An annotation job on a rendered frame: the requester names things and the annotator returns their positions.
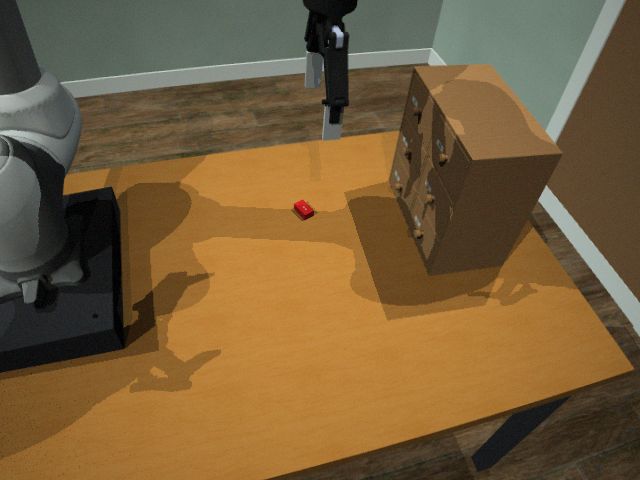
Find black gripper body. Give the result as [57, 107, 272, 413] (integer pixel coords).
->
[303, 0, 358, 47]

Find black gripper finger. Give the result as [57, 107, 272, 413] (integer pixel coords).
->
[316, 22, 349, 141]
[304, 11, 323, 88]

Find small red block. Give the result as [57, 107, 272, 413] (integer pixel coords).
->
[294, 200, 314, 220]

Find dark brown drawer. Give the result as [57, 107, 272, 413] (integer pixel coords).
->
[397, 115, 427, 188]
[406, 73, 439, 151]
[390, 152, 416, 221]
[408, 195, 440, 271]
[418, 157, 454, 239]
[428, 114, 470, 202]

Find small brown chest of drawers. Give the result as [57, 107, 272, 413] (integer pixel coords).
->
[389, 64, 563, 276]

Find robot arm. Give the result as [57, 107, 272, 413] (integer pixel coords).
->
[0, 0, 86, 306]

